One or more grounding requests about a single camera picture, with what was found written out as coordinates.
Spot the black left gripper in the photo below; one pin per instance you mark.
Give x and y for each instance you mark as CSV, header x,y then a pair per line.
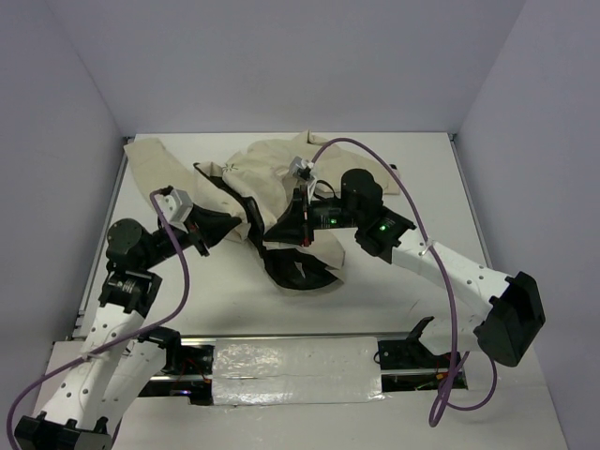
x,y
207,227

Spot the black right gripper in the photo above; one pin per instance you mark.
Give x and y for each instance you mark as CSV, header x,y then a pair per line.
x,y
293,228

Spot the cream jacket with black zipper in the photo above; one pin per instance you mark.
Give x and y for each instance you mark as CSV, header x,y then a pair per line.
x,y
257,187

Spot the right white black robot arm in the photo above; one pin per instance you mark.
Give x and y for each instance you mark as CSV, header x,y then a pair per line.
x,y
508,310

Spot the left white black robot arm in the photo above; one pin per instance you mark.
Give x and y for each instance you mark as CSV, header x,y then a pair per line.
x,y
121,352

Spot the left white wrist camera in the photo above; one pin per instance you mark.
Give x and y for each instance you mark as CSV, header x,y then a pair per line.
x,y
175,205

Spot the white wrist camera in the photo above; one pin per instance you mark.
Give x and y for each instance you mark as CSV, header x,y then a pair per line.
x,y
301,168
175,205

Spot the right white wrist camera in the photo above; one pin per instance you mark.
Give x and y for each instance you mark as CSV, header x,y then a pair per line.
x,y
301,168

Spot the silver foil covered base rail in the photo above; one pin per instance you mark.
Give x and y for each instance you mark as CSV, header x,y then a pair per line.
x,y
295,371

